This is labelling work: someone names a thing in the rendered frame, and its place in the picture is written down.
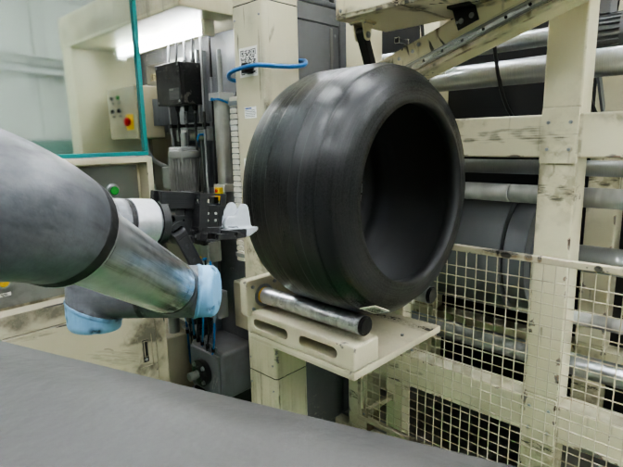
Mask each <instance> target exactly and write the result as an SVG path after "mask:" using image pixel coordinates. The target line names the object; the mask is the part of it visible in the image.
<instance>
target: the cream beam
mask: <svg viewBox="0 0 623 467"><path fill-rule="evenodd" d="M467 1H470V2H472V4H475V5H476V6H478V5H479V4H481V3H484V2H488V1H492V0H336V10H337V20H338V21H342V22H346V23H350V22H353V21H358V20H362V19H368V20H371V21H375V22H376V24H375V25H373V28H372V29H374V30H378V31H382V32H391V31H395V30H400V29H405V28H410V27H414V26H419V25H424V24H427V23H432V22H437V21H442V20H446V19H454V15H453V11H452V10H449V9H447V6H450V5H455V4H459V3H463V2H467Z"/></svg>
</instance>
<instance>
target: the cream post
mask: <svg viewBox="0 0 623 467"><path fill-rule="evenodd" d="M232 5H233V24H234V43H235V67H239V49H240V48H245V47H249V46H253V45H256V46H257V56H258V62H262V63H274V64H298V63H299V50H298V13H297V0H232ZM235 80H236V99H237V118H238V137H239V156H240V175H241V189H242V204H243V179H244V169H245V164H244V158H247V154H248V148H249V145H250V142H251V139H252V136H253V133H254V132H255V130H256V127H257V125H258V123H259V121H260V119H261V117H262V115H263V113H264V112H265V110H266V109H267V107H268V106H269V105H270V104H271V103H272V102H273V101H274V99H275V98H276V97H277V96H278V95H279V94H280V93H281V92H283V91H284V90H285V89H286V88H287V87H288V86H289V85H291V84H292V83H294V82H296V81H298V80H299V69H269V68H258V75H257V76H250V77H245V78H240V71H238V72H236V73H235ZM245 107H256V109H257V118H252V119H245ZM244 250H245V263H246V279H247V278H250V277H253V276H257V275H260V274H264V273H267V272H268V271H267V270H266V269H265V267H264V266H263V264H262V263H261V261H260V259H259V257H258V255H257V253H256V251H255V249H254V247H253V245H252V243H251V240H250V237H249V236H248V237H244ZM250 332H251V331H250V326H249V317H248V344H249V363H250V382H251V401H252V402H254V403H258V404H261V405H265V406H269V407H273V408H277V409H280V410H287V411H292V412H295V413H299V414H303V415H307V416H308V412H307V375H306V361H305V360H301V359H299V358H296V357H294V356H292V355H289V354H287V353H285V352H283V351H280V350H278V349H276V348H273V347H269V346H267V345H265V344H263V343H261V342H258V341H256V340H254V339H251V338H250Z"/></svg>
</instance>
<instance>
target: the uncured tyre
mask: <svg viewBox="0 0 623 467"><path fill-rule="evenodd" d="M464 190H465V165H464V149H463V143H462V139H461V135H460V132H459V128H458V125H457V122H456V120H455V117H454V116H453V113H452V111H451V108H450V107H449V105H448V103H447V102H446V100H445V99H444V97H443V96H442V95H441V94H440V93H439V91H438V90H437V89H436V88H435V87H434V86H433V85H432V84H431V82H430V81H429V80H428V79H427V78H426V77H425V76H423V75H422V74H421V73H419V72H418V71H416V70H414V69H411V68H409V67H406V66H402V65H397V64H392V63H386V62H380V63H373V64H367V65H361V66H354V67H348V68H342V69H331V70H324V71H319V72H315V73H313V74H310V75H307V76H305V77H303V78H302V79H300V80H298V81H296V82H294V83H292V84H291V85H289V86H288V87H287V88H286V89H285V90H284V91H283V92H281V93H280V94H279V95H278V96H277V97H276V98H275V99H274V101H273V102H272V103H271V104H270V105H269V106H268V107H267V109H266V110H265V112H264V113H263V115H262V117H261V119H260V121H259V123H258V125H257V127H256V130H255V132H254V133H253V136H252V139H251V142H250V145H249V148H248V154H247V158H246V164H245V169H244V179H243V204H246V205H247V206H248V212H249V217H250V224H251V226H256V227H258V231H256V232H255V233H253V234H252V235H250V236H249V237H250V240H251V243H252V245H253V247H254V249H255V251H256V253H257V255H258V257H259V259H260V261H261V263H262V264H263V266H264V267H265V269H266V270H267V271H268V272H269V273H270V274H271V275H272V277H273V278H274V279H275V280H276V281H278V282H279V283H280V284H282V285H283V286H284V287H286V288H287V289H288V290H290V291H291V292H293V293H295V294H296V295H299V296H301V297H306V298H308V299H311V300H315V301H318V302H322V303H325V304H328V305H331V306H335V307H338V308H341V309H346V310H350V311H353V312H357V313H361V314H373V313H370V312H367V311H364V310H362V309H360V308H364V307H370V306H374V305H376V306H378V307H380V308H383V309H387V310H389V312H392V311H395V310H397V309H401V308H402V307H404V306H406V305H407V304H408V303H410V302H411V301H412V300H414V299H415V298H416V297H418V296H419V295H421V294H422V293H423V292H424V291H425V290H426V289H427V288H428V287H429V286H430V285H431V284H432V283H433V282H434V281H435V279H436V278H437V277H438V275H439V273H440V272H441V270H442V269H443V267H444V265H445V263H446V261H447V259H448V257H449V255H450V253H451V250H452V247H453V245H454V242H455V239H456V236H457V234H458V230H459V226H460V222H461V218H462V213H463V207H464ZM361 191H362V199H361Z"/></svg>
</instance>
